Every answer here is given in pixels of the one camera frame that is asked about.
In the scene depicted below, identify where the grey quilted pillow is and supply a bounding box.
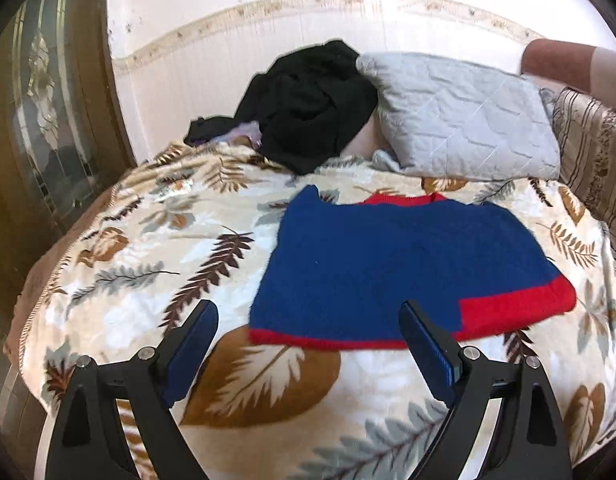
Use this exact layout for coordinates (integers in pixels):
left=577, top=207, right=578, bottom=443
left=355, top=52, right=562, bottom=181

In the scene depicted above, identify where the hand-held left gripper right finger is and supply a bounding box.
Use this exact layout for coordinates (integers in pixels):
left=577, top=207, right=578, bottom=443
left=398, top=300, right=574, bottom=480

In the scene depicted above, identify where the wooden door with glass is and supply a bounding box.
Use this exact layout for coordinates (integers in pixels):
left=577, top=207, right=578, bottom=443
left=0, top=0, right=138, bottom=341

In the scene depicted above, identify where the red and blue sweater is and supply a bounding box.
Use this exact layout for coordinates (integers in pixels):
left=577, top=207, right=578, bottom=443
left=249, top=185, right=578, bottom=351

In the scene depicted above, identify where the black garment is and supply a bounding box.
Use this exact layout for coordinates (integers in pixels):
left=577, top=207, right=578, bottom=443
left=184, top=39, right=379, bottom=176

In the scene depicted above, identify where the purple cloth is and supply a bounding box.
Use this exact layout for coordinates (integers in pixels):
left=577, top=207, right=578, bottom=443
left=208, top=124, right=265, bottom=150

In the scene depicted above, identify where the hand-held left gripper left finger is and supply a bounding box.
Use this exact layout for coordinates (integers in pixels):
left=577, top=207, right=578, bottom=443
left=45, top=299, right=219, bottom=480

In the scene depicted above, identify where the leaf print blanket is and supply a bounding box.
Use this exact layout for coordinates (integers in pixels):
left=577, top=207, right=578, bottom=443
left=5, top=142, right=616, bottom=480

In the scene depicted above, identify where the pale pink pillow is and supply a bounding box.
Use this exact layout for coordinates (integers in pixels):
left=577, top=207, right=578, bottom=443
left=345, top=121, right=395, bottom=160

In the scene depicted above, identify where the striped floral sofa backrest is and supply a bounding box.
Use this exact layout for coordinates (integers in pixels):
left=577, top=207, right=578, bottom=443
left=552, top=86, right=616, bottom=223

